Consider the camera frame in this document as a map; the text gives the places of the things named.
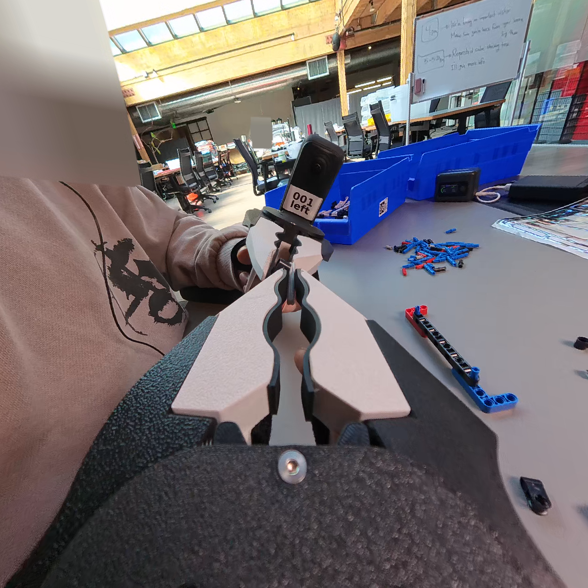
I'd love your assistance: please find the white cable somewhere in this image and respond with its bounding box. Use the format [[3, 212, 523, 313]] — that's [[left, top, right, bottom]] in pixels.
[[475, 183, 513, 204]]

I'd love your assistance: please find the whiteboard on stand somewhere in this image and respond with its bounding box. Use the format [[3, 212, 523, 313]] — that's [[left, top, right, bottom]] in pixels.
[[410, 0, 536, 104]]

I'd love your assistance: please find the stack of red crates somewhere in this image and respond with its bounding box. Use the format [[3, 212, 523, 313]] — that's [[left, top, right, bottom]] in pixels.
[[549, 62, 588, 143]]

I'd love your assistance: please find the black power bank with display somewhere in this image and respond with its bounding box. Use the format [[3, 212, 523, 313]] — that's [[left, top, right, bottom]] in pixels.
[[434, 168, 481, 203]]

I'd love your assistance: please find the person's left hand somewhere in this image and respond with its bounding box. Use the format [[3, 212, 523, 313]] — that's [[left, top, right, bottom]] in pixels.
[[231, 241, 254, 290]]

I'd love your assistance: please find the group of black office chairs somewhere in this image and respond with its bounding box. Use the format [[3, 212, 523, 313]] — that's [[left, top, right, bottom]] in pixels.
[[138, 99, 400, 217]]

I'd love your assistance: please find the blue plastic bin white tag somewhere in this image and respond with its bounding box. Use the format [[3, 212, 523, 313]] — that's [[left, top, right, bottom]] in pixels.
[[264, 154, 412, 246]]

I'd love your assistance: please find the black lego connector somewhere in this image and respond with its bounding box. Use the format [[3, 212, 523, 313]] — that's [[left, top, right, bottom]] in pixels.
[[519, 476, 552, 516]]

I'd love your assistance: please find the black blue red lego beam assembly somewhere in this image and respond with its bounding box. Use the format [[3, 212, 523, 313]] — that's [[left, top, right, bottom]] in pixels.
[[404, 305, 519, 414]]

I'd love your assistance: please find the printed instruction booklet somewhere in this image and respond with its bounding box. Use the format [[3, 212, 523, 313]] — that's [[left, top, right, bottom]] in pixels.
[[492, 198, 588, 255]]

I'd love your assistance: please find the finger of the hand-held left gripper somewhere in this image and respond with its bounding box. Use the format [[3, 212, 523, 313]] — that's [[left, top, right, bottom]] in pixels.
[[246, 220, 280, 279], [290, 235, 326, 276]]

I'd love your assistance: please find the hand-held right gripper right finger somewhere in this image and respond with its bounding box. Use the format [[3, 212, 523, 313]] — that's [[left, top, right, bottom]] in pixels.
[[295, 269, 412, 443]]

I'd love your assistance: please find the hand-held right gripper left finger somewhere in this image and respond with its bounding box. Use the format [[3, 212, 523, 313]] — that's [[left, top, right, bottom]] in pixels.
[[170, 269, 287, 444]]

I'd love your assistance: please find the person's left forearm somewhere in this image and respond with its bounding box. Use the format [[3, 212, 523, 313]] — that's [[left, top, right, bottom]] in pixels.
[[163, 216, 251, 292]]

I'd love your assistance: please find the black flat case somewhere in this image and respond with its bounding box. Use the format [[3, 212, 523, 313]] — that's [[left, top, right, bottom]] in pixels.
[[507, 175, 588, 204]]

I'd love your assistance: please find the heap of assorted lego parts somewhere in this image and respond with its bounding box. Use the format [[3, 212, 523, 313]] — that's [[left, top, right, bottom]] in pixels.
[[317, 195, 352, 219]]

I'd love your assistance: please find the pile of blue red pins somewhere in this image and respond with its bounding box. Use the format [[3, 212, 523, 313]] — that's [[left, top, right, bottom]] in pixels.
[[385, 227, 481, 276]]

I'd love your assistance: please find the person's beige sweatshirt torso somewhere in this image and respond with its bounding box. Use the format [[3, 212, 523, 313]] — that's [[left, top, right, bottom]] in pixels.
[[0, 177, 194, 572]]

